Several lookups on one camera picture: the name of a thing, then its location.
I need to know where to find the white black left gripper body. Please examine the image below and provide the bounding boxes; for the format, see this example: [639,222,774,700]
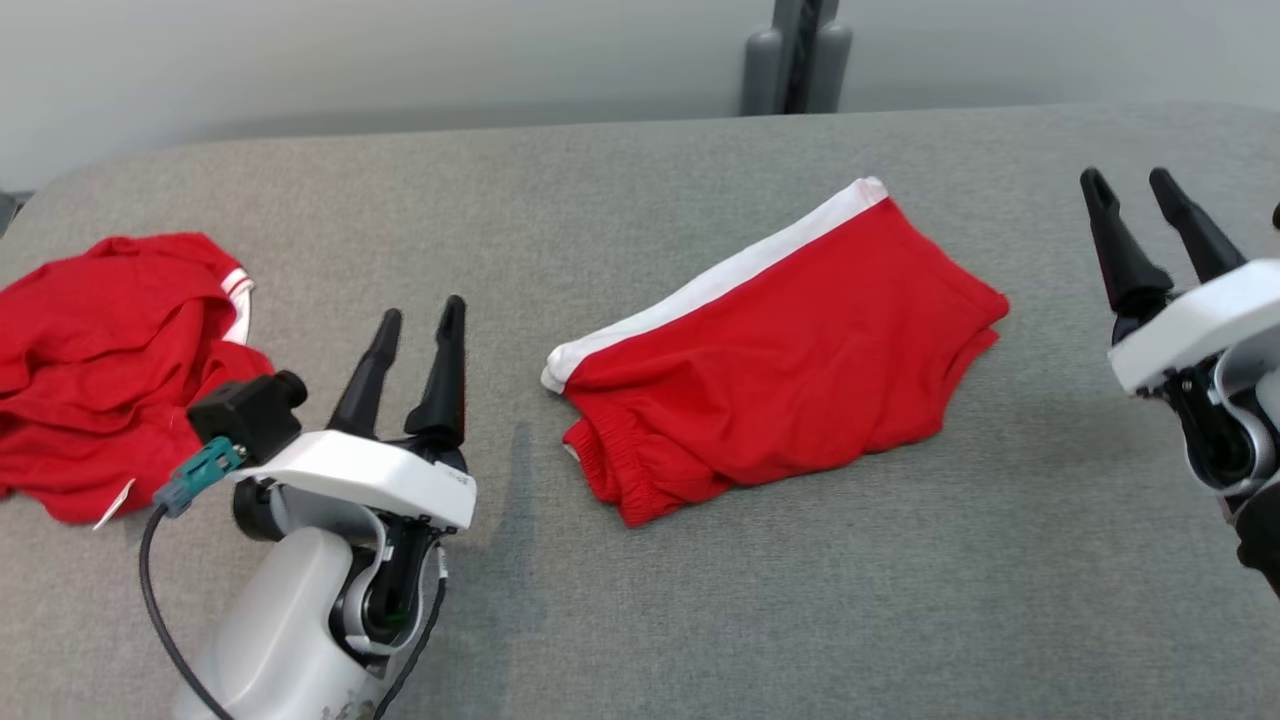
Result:
[232,430,478,653]

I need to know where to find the left teal plug black cable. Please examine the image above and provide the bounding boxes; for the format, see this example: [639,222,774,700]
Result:
[139,437,248,720]

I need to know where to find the grey metal post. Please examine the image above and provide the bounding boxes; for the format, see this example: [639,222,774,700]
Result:
[741,0,854,116]

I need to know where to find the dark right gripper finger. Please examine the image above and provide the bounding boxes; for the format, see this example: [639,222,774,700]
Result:
[1148,167,1249,284]
[1080,167,1174,321]

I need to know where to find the red shorts with white stripe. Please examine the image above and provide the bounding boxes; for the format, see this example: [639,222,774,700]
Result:
[541,177,1011,528]

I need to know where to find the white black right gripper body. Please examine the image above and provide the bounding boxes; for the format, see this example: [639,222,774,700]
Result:
[1108,258,1280,499]

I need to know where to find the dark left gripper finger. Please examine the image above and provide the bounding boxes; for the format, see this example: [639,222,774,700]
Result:
[404,295,468,449]
[327,308,403,441]

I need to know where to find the red Bulls T-shirt white sleeves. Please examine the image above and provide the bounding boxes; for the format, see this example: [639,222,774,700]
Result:
[0,232,276,531]

